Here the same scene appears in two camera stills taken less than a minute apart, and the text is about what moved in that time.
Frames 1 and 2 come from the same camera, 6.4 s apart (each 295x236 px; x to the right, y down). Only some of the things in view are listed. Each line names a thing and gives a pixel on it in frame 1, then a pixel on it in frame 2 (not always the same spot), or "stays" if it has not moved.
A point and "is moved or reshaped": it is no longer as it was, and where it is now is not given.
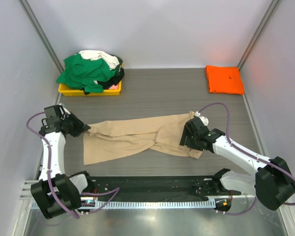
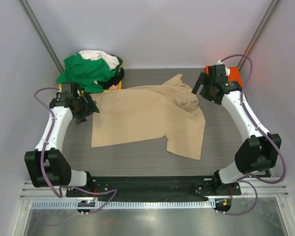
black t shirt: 119,75 stays
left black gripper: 81,128 -> 82,117
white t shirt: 113,62 stays
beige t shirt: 111,139 is moved or reshaped
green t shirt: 80,72 stays
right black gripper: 186,132 -> 201,80
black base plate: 132,189 stays
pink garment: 113,87 stays
